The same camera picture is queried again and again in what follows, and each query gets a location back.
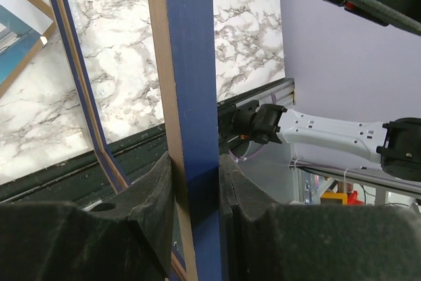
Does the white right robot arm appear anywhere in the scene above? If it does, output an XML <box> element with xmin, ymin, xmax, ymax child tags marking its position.
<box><xmin>224</xmin><ymin>0</ymin><xmax>420</xmax><ymax>182</ymax></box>

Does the blue wooden picture frame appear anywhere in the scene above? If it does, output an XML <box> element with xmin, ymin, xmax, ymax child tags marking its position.
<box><xmin>50</xmin><ymin>0</ymin><xmax>222</xmax><ymax>280</ymax></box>

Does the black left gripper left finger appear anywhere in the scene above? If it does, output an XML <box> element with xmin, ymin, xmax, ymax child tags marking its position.
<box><xmin>1</xmin><ymin>155</ymin><xmax>174</xmax><ymax>280</ymax></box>

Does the photo print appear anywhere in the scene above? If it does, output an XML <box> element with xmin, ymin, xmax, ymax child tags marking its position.
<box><xmin>1</xmin><ymin>0</ymin><xmax>57</xmax><ymax>95</ymax></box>

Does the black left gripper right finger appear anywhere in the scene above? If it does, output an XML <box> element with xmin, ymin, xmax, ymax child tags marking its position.
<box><xmin>219</xmin><ymin>155</ymin><xmax>420</xmax><ymax>280</ymax></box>

